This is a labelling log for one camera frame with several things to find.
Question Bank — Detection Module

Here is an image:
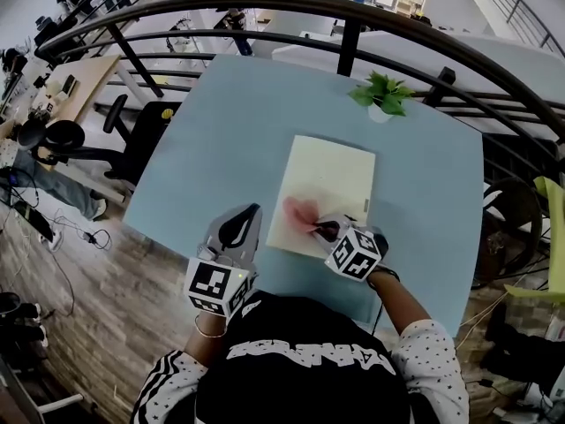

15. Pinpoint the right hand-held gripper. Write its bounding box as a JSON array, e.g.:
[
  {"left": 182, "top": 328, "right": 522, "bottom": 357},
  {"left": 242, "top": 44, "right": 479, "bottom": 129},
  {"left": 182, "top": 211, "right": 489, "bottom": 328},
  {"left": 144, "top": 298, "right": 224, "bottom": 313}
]
[{"left": 308, "top": 213, "right": 390, "bottom": 284}]

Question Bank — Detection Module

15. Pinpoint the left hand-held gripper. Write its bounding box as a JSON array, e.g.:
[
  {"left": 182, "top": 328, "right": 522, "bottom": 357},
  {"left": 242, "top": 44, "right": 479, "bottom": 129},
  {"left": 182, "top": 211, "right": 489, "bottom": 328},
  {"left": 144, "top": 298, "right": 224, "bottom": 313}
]
[{"left": 183, "top": 202, "right": 264, "bottom": 319}]

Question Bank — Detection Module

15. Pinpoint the pink cloth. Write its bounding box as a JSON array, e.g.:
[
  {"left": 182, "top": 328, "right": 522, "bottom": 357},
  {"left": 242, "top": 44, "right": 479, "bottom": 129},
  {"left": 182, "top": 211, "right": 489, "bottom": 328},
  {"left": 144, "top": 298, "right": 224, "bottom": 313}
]
[{"left": 282, "top": 195, "right": 327, "bottom": 237}]

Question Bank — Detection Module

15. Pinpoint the cream rectangular board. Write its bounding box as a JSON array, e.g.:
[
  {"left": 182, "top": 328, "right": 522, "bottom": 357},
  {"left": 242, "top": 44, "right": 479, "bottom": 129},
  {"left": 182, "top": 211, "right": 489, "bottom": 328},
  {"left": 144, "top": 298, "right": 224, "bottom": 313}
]
[{"left": 266, "top": 133, "right": 378, "bottom": 261}]

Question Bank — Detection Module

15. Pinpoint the person's left forearm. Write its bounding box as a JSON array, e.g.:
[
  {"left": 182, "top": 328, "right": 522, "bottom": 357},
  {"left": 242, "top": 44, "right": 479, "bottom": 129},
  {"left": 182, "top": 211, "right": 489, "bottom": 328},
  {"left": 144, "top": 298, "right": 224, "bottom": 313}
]
[{"left": 183, "top": 311, "right": 230, "bottom": 367}]

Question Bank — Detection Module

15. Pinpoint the person's right forearm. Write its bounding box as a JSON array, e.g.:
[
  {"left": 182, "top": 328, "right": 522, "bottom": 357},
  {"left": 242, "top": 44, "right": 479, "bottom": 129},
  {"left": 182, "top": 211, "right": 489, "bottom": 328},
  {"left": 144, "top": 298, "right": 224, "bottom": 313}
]
[{"left": 368, "top": 269, "right": 433, "bottom": 340}]

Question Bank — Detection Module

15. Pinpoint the light blue table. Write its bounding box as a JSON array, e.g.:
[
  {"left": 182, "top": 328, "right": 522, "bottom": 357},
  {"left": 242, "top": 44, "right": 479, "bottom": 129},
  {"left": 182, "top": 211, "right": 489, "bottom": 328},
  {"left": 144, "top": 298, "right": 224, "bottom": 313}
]
[{"left": 122, "top": 53, "right": 485, "bottom": 339}]

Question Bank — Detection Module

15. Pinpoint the black office chair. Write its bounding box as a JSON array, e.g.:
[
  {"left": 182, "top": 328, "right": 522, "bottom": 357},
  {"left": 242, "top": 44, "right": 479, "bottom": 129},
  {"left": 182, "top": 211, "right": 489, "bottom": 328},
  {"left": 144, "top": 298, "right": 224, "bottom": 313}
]
[{"left": 102, "top": 93, "right": 183, "bottom": 181}]

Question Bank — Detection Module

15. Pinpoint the person in black t-shirt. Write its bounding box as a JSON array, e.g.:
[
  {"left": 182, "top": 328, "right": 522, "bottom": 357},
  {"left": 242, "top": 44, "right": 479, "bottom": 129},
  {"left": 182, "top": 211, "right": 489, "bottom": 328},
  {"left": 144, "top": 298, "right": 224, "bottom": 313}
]
[{"left": 130, "top": 290, "right": 471, "bottom": 424}]

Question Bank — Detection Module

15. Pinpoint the black power adapter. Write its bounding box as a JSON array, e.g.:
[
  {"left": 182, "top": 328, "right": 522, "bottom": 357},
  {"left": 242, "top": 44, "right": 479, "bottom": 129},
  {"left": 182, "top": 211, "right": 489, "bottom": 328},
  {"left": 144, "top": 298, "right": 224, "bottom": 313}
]
[{"left": 82, "top": 230, "right": 112, "bottom": 252}]

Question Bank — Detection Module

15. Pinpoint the green plant in white pot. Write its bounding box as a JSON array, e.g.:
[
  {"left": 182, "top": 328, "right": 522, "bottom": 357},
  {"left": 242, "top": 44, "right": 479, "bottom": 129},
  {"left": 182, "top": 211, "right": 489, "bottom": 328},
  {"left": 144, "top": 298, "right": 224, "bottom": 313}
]
[{"left": 347, "top": 71, "right": 417, "bottom": 125}]

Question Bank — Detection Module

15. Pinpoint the dark wicker chair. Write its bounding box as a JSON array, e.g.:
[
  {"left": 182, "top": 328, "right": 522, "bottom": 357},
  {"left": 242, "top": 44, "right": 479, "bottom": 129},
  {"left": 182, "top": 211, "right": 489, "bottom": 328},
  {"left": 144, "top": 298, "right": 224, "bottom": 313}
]
[{"left": 474, "top": 177, "right": 545, "bottom": 290}]

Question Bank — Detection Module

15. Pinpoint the light wooden desk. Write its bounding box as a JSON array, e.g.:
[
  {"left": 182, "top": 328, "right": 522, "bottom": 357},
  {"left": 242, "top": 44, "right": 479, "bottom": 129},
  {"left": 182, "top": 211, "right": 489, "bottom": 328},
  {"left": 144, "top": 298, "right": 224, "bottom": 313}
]
[{"left": 0, "top": 54, "right": 123, "bottom": 137}]

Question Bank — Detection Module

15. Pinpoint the white box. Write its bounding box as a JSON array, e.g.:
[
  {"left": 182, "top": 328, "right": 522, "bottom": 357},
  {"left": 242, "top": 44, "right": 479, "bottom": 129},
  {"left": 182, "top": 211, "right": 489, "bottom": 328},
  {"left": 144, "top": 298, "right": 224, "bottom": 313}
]
[{"left": 56, "top": 73, "right": 79, "bottom": 102}]

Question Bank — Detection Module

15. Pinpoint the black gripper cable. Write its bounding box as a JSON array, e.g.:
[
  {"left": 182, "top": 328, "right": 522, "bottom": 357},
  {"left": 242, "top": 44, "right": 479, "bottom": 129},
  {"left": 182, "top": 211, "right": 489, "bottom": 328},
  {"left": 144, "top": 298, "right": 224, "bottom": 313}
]
[{"left": 365, "top": 266, "right": 402, "bottom": 336}]

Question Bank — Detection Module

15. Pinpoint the gold bracelet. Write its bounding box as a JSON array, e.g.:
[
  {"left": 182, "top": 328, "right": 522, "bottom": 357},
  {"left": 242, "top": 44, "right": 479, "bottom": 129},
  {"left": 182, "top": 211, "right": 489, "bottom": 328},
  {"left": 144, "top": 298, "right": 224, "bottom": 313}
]
[{"left": 193, "top": 314, "right": 229, "bottom": 340}]

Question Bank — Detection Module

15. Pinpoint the white floor cable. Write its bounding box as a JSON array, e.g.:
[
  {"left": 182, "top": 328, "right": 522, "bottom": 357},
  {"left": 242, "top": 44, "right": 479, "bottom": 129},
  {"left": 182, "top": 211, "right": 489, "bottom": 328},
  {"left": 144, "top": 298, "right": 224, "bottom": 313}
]
[{"left": 454, "top": 290, "right": 509, "bottom": 353}]

